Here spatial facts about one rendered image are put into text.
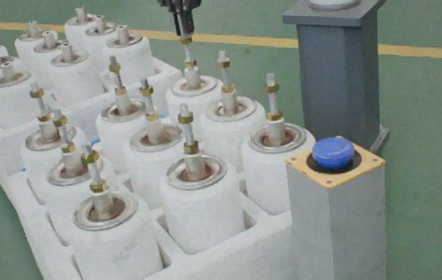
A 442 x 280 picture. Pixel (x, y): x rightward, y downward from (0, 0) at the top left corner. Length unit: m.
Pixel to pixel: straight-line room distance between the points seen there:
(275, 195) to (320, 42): 0.40
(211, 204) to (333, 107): 0.48
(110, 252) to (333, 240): 0.24
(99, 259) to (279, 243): 0.22
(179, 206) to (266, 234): 0.11
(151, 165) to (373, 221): 0.31
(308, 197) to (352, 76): 0.53
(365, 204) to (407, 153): 0.62
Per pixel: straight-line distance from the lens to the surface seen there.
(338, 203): 0.57
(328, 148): 0.59
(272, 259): 0.75
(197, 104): 0.92
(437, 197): 1.09
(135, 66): 1.22
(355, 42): 1.07
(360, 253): 0.63
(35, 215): 0.87
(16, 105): 1.16
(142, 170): 0.80
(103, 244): 0.67
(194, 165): 0.71
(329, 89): 1.11
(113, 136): 0.90
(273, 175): 0.75
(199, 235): 0.72
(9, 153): 1.15
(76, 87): 1.18
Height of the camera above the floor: 0.63
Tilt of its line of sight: 29 degrees down
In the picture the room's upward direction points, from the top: 10 degrees counter-clockwise
